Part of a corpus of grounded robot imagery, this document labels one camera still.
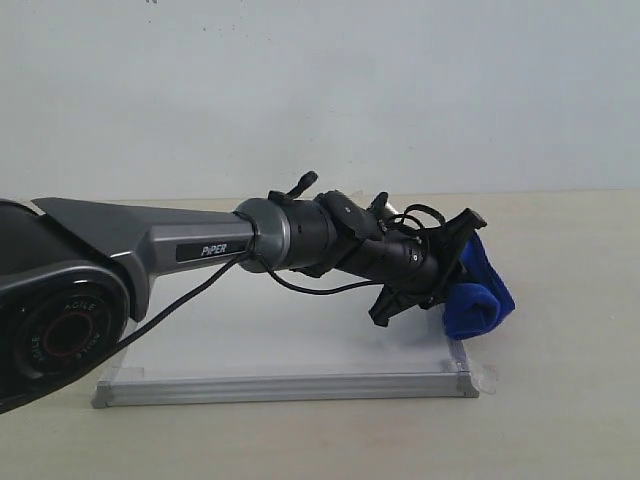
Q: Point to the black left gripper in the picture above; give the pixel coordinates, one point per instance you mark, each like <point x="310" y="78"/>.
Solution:
<point x="419" y="259"/>

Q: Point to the blue microfiber cloth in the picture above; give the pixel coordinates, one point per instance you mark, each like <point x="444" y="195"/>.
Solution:
<point x="480" y="303"/>

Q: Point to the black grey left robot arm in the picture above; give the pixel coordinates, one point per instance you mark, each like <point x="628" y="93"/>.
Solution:
<point x="75" y="273"/>

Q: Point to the white board with metal frame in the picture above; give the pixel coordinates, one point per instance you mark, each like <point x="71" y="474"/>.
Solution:
<point x="247" y="339"/>

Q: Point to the clear tape near right corner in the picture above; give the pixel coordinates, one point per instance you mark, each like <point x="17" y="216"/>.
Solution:
<point x="474" y="378"/>

